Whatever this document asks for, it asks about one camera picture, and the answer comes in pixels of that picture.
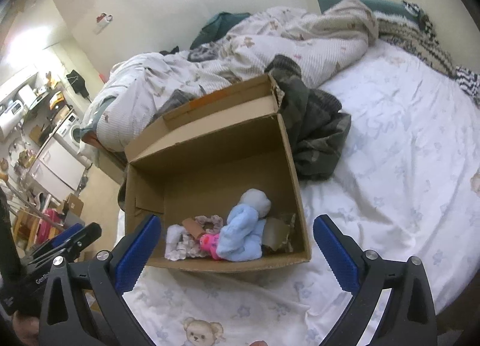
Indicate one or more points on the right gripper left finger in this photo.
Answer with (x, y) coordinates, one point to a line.
(117, 272)

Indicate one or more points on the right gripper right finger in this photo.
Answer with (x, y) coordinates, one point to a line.
(362, 274)

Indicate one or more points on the white lace scrunchie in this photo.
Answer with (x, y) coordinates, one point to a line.
(180, 245)

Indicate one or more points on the beige lace scrunchie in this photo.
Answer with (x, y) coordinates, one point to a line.
(211, 224)

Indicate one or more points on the light blue fluffy sock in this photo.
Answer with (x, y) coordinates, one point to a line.
(241, 238)

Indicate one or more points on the white fluffy sock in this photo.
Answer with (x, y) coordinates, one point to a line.
(258, 200)

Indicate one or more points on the brown paper piece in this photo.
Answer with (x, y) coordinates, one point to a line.
(278, 232)

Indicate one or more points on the white floral bed sheet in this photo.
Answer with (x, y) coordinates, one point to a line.
(402, 187)

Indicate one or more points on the cardboard box beside bed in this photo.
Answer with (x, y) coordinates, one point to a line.
(111, 165)

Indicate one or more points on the open cardboard box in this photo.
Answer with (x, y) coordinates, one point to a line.
(201, 157)

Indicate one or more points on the white washing machine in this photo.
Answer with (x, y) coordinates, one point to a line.
(68, 133)

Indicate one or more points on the camouflage jacket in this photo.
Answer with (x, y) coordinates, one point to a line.
(316, 125)

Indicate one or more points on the beige patterned duvet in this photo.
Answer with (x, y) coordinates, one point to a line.
(321, 44)

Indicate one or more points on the black white knitted blanket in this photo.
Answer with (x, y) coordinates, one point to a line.
(417, 37)

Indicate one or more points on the green pillow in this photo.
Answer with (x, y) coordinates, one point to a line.
(383, 6)

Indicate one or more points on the dark green cushion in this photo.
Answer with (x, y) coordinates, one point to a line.
(217, 27)

